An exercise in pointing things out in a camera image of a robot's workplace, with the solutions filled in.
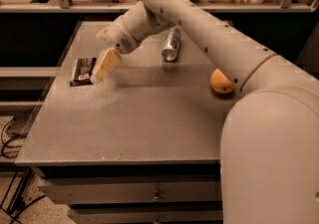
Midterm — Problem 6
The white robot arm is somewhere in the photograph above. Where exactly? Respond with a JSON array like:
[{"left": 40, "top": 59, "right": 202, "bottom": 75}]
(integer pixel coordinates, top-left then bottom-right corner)
[{"left": 93, "top": 0, "right": 319, "bottom": 224}]

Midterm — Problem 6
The silver metal can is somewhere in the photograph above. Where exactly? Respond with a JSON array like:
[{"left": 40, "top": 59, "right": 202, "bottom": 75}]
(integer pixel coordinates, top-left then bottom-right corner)
[{"left": 161, "top": 27, "right": 181, "bottom": 62}]

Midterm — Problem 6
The black cables left floor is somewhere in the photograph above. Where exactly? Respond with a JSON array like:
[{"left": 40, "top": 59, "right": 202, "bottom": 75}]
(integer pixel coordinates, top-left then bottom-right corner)
[{"left": 0, "top": 107, "right": 38, "bottom": 160}]

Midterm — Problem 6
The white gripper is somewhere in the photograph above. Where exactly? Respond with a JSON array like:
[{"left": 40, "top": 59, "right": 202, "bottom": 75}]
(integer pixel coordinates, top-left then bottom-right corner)
[{"left": 92, "top": 16, "right": 141, "bottom": 82}]

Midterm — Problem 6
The black rxbar chocolate wrapper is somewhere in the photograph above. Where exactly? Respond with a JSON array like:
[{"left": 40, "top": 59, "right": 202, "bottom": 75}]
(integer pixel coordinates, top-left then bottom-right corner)
[{"left": 70, "top": 58, "right": 97, "bottom": 87}]

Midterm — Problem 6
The grey metal shelf rail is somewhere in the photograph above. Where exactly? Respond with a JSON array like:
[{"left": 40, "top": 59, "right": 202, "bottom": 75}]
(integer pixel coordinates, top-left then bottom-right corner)
[{"left": 0, "top": 0, "right": 319, "bottom": 13}]

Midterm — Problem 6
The upper drawer knob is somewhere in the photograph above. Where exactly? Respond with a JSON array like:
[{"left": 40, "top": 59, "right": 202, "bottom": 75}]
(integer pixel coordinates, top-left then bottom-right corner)
[{"left": 153, "top": 189, "right": 162, "bottom": 202}]

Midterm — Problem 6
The grey drawer cabinet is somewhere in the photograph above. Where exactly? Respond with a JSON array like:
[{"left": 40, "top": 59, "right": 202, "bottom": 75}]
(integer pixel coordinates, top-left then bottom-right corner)
[{"left": 16, "top": 21, "right": 238, "bottom": 224}]

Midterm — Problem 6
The orange fruit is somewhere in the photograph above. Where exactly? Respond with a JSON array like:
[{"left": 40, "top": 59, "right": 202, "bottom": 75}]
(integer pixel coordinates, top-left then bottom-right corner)
[{"left": 210, "top": 69, "right": 234, "bottom": 94}]

